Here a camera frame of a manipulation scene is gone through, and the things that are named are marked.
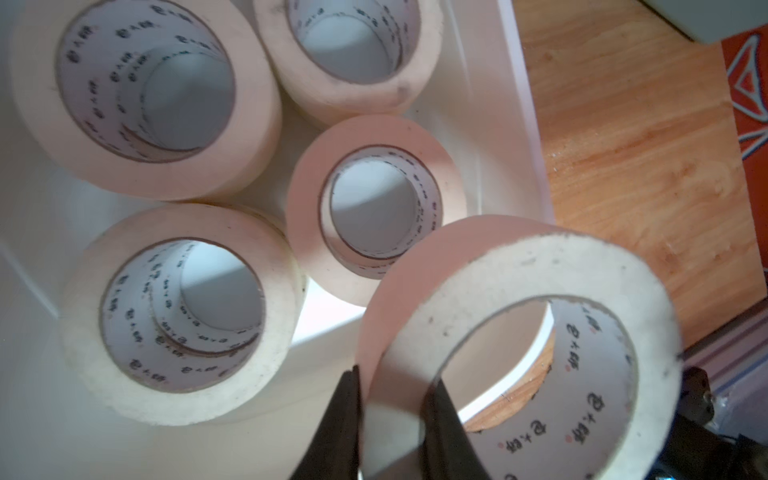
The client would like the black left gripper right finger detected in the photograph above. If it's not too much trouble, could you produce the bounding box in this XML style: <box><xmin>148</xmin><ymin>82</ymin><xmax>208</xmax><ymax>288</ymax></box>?
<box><xmin>420</xmin><ymin>381</ymin><xmax>489</xmax><ymax>480</ymax></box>

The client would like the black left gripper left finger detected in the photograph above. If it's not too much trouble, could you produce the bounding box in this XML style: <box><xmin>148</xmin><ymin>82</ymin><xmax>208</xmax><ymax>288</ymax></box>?
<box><xmin>290</xmin><ymin>366</ymin><xmax>361</xmax><ymax>480</ymax></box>

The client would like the beige masking tape roll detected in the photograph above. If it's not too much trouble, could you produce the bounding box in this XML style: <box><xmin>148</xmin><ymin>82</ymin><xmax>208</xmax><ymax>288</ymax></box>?
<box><xmin>59</xmin><ymin>203</ymin><xmax>307</xmax><ymax>426</ymax></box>
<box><xmin>356</xmin><ymin>214</ymin><xmax>684</xmax><ymax>480</ymax></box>
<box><xmin>286</xmin><ymin>115</ymin><xmax>467</xmax><ymax>307</ymax></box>
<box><xmin>9</xmin><ymin>1</ymin><xmax>282</xmax><ymax>201</ymax></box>
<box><xmin>253</xmin><ymin>0</ymin><xmax>444</xmax><ymax>126</ymax></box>

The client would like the white plastic storage tray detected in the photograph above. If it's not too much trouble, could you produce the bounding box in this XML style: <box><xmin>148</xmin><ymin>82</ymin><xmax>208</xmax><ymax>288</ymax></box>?
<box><xmin>0</xmin><ymin>0</ymin><xmax>556</xmax><ymax>480</ymax></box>

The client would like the translucent lidded storage box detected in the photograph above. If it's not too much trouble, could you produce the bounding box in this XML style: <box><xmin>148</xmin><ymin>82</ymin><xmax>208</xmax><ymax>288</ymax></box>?
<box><xmin>643</xmin><ymin>0</ymin><xmax>768</xmax><ymax>44</ymax></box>

